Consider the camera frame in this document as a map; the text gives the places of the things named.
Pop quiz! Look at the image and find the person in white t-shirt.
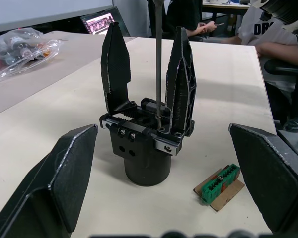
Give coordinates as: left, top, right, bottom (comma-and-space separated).
208, 4, 298, 69

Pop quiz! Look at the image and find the background work desk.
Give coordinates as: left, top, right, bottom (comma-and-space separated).
202, 0, 250, 12

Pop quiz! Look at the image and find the black ribbed workpiece finger piece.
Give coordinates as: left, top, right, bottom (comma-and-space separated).
101, 21, 137, 115

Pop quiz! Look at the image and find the open black laptop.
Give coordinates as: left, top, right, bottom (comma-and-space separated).
80, 6, 131, 37

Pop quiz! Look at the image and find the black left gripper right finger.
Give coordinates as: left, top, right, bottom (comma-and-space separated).
228, 123, 298, 238

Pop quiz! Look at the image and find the electric screwdriver metal bit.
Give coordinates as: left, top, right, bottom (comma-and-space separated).
152, 0, 164, 131

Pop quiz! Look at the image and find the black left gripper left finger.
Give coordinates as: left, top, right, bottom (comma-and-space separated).
0, 124, 99, 238

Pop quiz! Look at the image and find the green plastic connector block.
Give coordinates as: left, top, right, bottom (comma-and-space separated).
200, 163, 241, 206

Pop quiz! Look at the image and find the black webbed workpiece finger piece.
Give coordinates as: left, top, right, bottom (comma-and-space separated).
153, 26, 197, 138

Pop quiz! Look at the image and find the clear plastic bag of bottles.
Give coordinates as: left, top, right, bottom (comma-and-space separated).
0, 27, 63, 84

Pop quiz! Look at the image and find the black workpiece gripper body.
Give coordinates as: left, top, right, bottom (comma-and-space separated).
98, 97, 196, 187

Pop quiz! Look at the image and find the brown cardboard piece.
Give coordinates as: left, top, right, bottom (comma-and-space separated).
193, 167, 246, 212

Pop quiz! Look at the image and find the person in dark shirt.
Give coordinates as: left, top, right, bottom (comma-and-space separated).
165, 0, 224, 38

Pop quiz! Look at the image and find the black office chair with armrest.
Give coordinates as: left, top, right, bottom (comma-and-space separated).
264, 32, 298, 142

